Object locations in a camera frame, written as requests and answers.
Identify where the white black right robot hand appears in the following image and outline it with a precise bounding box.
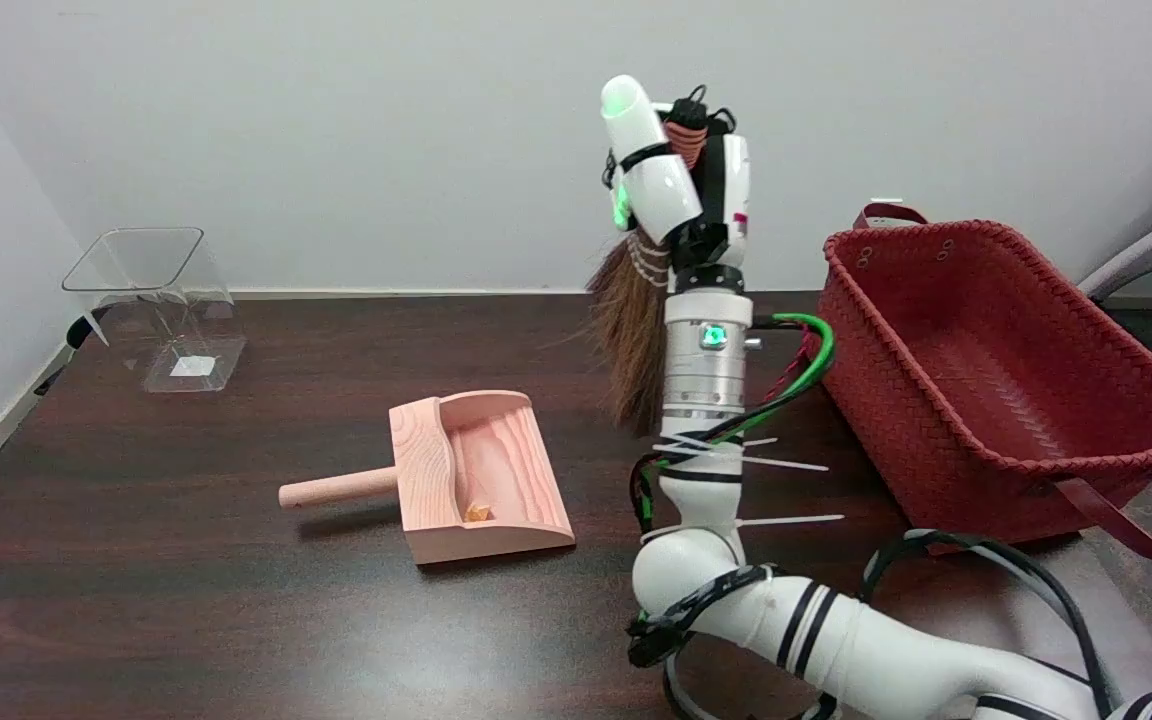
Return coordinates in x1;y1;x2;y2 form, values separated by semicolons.
600;75;752;295

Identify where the brown bristle hand broom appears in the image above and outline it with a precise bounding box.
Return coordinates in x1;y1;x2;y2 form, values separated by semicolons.
585;120;710;438

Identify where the brown woven storage basket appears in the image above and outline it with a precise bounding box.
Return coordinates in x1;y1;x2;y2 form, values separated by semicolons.
821;203;1152;564

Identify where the white zip tie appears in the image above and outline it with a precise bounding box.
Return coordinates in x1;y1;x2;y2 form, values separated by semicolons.
652;437;831;474
641;514;846;542

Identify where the wooden dustpan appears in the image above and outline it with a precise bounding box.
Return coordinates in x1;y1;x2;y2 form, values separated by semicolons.
278;390;577;566

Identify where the light grey curved pipe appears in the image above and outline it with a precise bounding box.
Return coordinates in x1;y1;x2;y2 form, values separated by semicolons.
1079;195;1152;298

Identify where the clear plastic container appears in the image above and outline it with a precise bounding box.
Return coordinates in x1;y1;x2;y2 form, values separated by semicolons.
61;227;248;394

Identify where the green black cable bundle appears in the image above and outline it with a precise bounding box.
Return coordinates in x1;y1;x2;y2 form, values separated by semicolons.
633;313;837;533

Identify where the black braided cable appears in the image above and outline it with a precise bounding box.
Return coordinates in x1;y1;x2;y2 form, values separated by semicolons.
625;564;787;669

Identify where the black cable loop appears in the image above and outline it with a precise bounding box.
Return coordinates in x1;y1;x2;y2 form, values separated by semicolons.
860;530;1119;720

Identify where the black cable by wall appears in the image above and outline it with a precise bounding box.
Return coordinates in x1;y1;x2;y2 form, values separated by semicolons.
33;315;99;397

